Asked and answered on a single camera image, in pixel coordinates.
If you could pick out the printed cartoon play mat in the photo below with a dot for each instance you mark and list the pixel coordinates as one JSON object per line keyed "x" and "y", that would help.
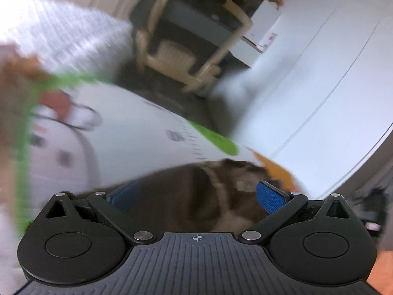
{"x": 138, "y": 135}

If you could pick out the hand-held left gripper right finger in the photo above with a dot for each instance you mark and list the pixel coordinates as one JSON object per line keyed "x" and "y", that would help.
{"x": 271, "y": 197}

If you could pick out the white quilted bedspread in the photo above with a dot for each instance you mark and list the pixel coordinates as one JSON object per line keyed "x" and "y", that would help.
{"x": 61, "y": 37}

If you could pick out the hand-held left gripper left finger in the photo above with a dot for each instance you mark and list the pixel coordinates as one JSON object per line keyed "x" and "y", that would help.
{"x": 124, "y": 196}

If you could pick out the white desk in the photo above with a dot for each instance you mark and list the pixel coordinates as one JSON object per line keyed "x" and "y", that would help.
{"x": 242, "y": 53}

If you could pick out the white wardrobe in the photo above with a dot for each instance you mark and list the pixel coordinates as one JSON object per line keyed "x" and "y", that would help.
{"x": 322, "y": 67}

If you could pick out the beige mesh office chair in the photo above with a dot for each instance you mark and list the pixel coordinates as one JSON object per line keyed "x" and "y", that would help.
{"x": 196, "y": 18}

